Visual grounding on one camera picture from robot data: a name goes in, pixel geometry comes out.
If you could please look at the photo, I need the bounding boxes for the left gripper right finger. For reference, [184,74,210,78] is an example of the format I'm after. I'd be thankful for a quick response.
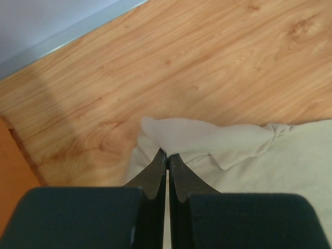
[169,155,330,248]

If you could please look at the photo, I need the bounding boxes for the beige t shirt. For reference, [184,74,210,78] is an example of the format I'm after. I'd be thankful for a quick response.
[124,117,331,248]

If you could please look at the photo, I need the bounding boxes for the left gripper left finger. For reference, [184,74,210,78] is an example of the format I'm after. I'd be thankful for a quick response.
[5,150,167,248]

